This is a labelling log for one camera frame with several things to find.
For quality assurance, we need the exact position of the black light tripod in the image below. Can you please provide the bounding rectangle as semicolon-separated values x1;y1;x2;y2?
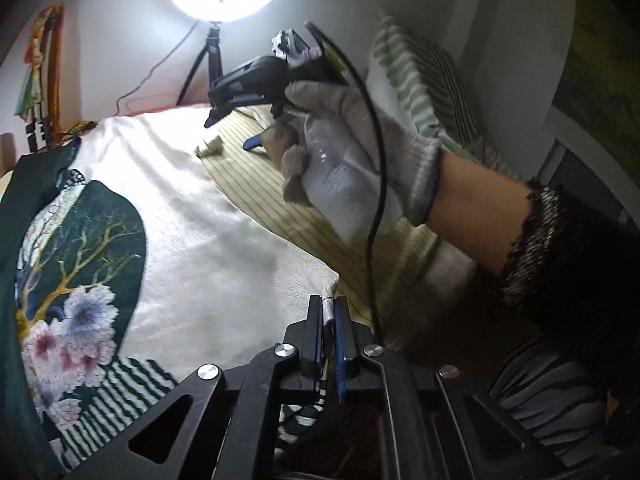
176;22;224;107

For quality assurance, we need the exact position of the green striped pillow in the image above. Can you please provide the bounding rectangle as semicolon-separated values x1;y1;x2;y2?
367;12;501;161

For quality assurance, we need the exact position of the yellow striped cloth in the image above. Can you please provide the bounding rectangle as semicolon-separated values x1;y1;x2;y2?
194;107;478;331

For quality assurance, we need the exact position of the cream satin cloth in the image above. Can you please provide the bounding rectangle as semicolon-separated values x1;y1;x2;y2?
75;109;341;368

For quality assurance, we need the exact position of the person's right hand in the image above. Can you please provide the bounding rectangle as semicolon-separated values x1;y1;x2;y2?
270;80;444;247

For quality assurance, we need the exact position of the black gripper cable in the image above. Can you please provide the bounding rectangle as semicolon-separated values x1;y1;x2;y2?
304;21;388;341

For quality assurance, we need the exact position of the person's right forearm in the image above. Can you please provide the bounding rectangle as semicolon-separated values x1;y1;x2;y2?
425;150;640;411

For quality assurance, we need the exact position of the green floral printed blanket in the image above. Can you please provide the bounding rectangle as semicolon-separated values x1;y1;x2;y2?
0;137;181;478

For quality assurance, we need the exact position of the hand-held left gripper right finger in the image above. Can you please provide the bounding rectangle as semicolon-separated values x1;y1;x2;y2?
335;296;567;480

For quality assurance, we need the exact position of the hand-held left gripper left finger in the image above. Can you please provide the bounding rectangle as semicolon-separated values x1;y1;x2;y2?
65;295;325;480

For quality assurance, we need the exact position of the colourful wall poster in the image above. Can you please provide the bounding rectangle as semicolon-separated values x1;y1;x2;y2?
16;2;66;122

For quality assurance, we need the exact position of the thin light cable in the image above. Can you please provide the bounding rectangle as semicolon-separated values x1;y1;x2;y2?
116;24;202;117

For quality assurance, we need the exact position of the black white striped clothing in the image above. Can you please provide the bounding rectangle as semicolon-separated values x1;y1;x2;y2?
487;337;618;468

